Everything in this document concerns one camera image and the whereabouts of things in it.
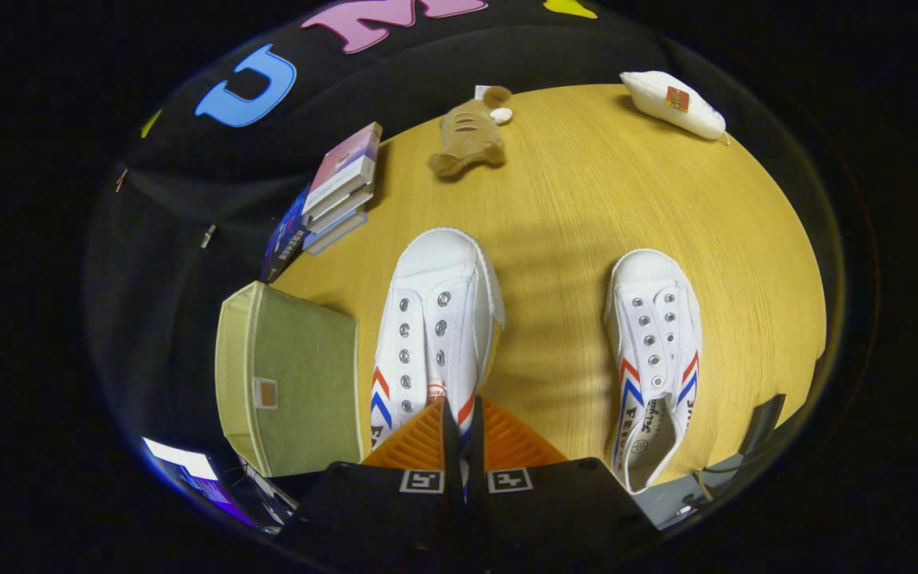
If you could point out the white canvas shoe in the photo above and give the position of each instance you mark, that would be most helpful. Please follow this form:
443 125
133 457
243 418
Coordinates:
435 279
654 295

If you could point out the brown plush toy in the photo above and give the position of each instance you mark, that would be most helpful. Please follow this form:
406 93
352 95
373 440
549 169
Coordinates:
467 135

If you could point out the white plush toy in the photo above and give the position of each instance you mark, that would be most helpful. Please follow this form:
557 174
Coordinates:
666 104

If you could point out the pale blue book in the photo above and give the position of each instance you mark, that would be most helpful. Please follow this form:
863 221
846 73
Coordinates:
335 231

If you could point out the lit computer monitor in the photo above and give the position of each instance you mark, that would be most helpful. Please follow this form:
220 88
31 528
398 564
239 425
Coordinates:
188 466

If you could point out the grey box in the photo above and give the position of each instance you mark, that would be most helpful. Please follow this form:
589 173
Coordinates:
670 502

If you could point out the white paperback book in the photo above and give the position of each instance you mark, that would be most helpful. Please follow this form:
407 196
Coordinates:
339 209

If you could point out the white clip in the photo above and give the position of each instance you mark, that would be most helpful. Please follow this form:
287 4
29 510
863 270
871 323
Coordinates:
208 236

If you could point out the dark blue book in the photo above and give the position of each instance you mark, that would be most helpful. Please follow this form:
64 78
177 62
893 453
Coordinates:
284 239

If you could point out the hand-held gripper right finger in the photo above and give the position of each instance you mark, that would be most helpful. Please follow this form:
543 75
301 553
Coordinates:
539 502

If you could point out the green fabric storage box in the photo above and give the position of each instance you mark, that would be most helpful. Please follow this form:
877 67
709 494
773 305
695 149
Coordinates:
300 375

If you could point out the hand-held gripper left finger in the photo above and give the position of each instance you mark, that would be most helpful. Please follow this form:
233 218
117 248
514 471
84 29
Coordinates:
379 502

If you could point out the pink cover book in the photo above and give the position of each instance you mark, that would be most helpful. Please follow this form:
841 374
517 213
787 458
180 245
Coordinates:
343 159

